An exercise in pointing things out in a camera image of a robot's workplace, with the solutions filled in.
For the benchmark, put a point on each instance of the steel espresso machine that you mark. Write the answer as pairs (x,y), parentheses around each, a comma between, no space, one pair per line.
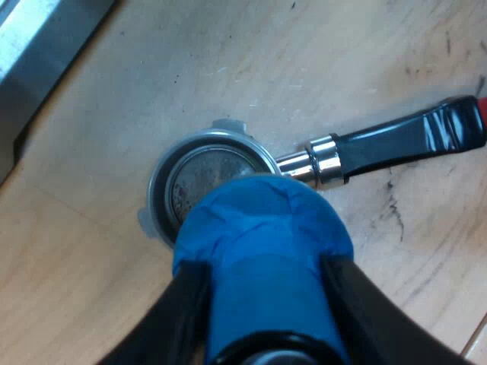
(34,57)

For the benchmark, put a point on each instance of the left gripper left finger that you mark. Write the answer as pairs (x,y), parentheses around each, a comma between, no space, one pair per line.
(167,311)

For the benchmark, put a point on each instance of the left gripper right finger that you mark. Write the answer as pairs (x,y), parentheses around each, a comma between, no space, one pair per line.
(365,304)

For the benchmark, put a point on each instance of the bright blue tamper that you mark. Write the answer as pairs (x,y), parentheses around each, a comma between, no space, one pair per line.
(262,243)

